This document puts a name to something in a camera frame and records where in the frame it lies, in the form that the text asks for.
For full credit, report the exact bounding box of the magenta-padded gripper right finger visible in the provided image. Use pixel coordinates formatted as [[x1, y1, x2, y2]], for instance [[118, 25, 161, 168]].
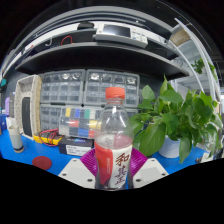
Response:
[[128, 147, 170, 190]]

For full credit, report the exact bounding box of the white metal rack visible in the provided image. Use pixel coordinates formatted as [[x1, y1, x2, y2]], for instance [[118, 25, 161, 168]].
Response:
[[169, 18, 223, 101]]

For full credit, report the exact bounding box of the black rectangular device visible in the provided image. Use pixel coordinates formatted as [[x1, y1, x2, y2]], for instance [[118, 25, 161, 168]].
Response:
[[20, 96, 34, 138]]

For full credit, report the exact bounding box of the green plant in white pot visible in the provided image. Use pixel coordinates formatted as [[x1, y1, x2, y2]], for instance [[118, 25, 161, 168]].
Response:
[[129, 74, 224, 164]]

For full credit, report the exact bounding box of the black box with white label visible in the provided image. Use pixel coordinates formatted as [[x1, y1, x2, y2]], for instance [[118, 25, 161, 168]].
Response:
[[58, 136, 95, 157]]

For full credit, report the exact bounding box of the clear red-capped drink bottle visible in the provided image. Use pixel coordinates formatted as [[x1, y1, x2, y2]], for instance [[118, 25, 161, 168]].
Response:
[[93, 86, 135, 192]]

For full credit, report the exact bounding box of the purple bag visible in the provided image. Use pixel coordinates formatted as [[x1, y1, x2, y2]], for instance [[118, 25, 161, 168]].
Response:
[[3, 96, 11, 116]]

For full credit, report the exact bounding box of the grey cup with cork base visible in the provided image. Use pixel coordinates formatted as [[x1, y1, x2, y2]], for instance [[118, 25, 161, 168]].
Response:
[[7, 124, 25, 154]]

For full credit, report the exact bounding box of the grey overhead shelf unit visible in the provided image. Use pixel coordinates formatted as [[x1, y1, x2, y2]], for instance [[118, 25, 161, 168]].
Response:
[[0, 5, 191, 81]]

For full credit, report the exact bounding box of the flat round red coaster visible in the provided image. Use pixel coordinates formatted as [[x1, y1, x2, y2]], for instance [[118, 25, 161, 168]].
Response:
[[31, 155, 53, 171]]

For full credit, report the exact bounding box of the clear organizer with coloured parts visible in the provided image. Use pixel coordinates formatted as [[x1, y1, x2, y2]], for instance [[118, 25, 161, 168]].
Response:
[[59, 107, 103, 139]]

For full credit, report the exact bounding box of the blue box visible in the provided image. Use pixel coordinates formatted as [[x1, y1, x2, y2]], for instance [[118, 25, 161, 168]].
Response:
[[0, 113, 8, 133]]

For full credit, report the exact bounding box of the beige perforated storage basket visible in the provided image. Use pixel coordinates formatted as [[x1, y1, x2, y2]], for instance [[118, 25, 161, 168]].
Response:
[[13, 74, 43, 140]]

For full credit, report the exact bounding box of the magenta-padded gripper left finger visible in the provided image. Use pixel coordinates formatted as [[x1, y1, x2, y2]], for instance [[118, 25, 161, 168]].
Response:
[[57, 147, 101, 190]]

